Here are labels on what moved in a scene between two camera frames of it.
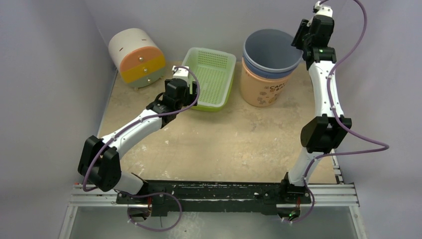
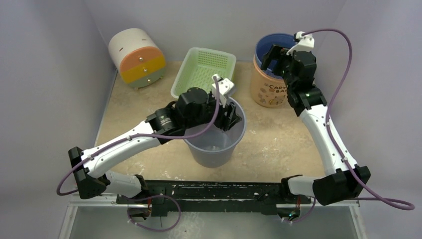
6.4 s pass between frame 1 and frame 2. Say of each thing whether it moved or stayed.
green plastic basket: stayed
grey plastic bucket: moved
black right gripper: moved
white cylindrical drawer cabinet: stayed
